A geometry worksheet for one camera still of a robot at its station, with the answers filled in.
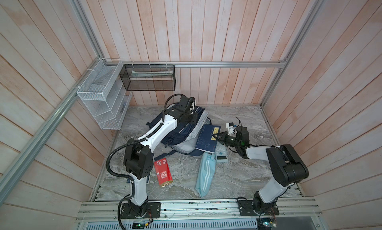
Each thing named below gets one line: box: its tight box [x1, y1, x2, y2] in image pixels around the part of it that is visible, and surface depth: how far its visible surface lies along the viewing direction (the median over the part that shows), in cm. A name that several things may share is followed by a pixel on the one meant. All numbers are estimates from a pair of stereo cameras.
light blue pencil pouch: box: [194, 151, 217, 198], surface depth 81 cm
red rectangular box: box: [154, 157, 174, 188], surface depth 88 cm
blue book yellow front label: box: [194, 123, 222, 154], surface depth 92 cm
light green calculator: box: [214, 140, 229, 163], surface depth 94 cm
